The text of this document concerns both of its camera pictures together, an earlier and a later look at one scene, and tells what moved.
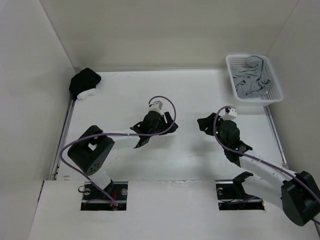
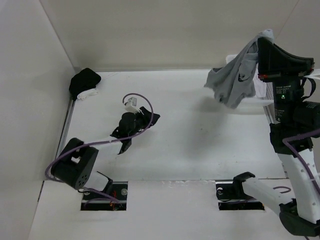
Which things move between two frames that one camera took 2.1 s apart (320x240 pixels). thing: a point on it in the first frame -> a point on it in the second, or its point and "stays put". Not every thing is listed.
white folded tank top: x=84 y=94 stays put
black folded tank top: x=86 y=79 stays put
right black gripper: x=207 y=122 -> x=274 y=62
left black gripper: x=169 y=122 -> x=146 y=117
